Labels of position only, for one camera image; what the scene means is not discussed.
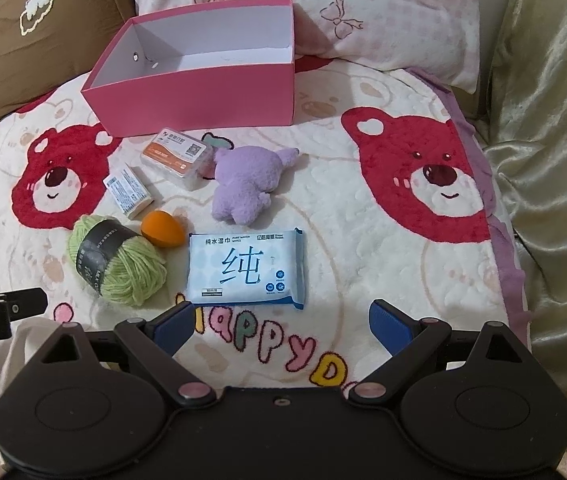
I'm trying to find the pink checked pillow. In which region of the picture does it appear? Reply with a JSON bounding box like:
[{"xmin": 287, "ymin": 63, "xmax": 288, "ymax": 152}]
[{"xmin": 128, "ymin": 0, "xmax": 481, "ymax": 93}]

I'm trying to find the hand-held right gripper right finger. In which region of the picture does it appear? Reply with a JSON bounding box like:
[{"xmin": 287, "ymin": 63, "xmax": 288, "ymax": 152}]
[{"xmin": 346, "ymin": 299, "xmax": 531, "ymax": 407}]

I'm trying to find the clear orange-label plastic box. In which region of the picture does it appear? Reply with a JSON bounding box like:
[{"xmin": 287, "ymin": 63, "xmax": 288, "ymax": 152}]
[{"xmin": 140, "ymin": 127, "xmax": 213, "ymax": 191}]

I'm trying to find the orange makeup sponge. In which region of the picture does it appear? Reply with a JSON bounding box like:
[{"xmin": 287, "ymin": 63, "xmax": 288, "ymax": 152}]
[{"xmin": 141, "ymin": 210, "xmax": 188, "ymax": 249}]

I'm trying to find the blue white wet wipes pack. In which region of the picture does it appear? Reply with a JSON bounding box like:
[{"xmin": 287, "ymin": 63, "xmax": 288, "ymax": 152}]
[{"xmin": 186, "ymin": 228, "xmax": 308, "ymax": 310}]

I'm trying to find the purple plush toy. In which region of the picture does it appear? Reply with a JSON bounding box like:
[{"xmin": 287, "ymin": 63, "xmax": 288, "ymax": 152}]
[{"xmin": 212, "ymin": 145, "xmax": 300, "ymax": 225}]

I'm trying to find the small white carton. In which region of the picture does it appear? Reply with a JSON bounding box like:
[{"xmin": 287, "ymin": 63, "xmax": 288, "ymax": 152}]
[{"xmin": 104, "ymin": 164, "xmax": 155, "ymax": 219}]

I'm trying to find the green yarn ball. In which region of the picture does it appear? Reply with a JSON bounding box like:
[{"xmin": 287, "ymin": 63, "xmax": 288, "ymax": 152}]
[{"xmin": 68, "ymin": 214, "xmax": 168, "ymax": 307}]

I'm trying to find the red bear printed blanket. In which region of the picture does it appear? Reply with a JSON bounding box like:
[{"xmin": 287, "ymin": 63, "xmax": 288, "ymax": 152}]
[{"xmin": 0, "ymin": 52, "xmax": 529, "ymax": 396}]

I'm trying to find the pink cardboard box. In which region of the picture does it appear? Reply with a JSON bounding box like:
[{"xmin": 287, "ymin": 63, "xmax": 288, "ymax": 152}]
[{"xmin": 81, "ymin": 0, "xmax": 297, "ymax": 141}]

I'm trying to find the gold satin quilt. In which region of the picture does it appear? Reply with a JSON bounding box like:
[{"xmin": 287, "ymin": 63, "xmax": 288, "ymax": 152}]
[{"xmin": 473, "ymin": 0, "xmax": 567, "ymax": 451}]

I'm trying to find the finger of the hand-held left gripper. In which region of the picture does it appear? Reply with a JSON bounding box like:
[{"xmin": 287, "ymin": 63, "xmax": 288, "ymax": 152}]
[{"xmin": 0, "ymin": 288, "xmax": 48, "ymax": 318}]

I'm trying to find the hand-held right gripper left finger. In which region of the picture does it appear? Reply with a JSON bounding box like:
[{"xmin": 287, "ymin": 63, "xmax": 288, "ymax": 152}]
[{"xmin": 28, "ymin": 300, "xmax": 217, "ymax": 408}]

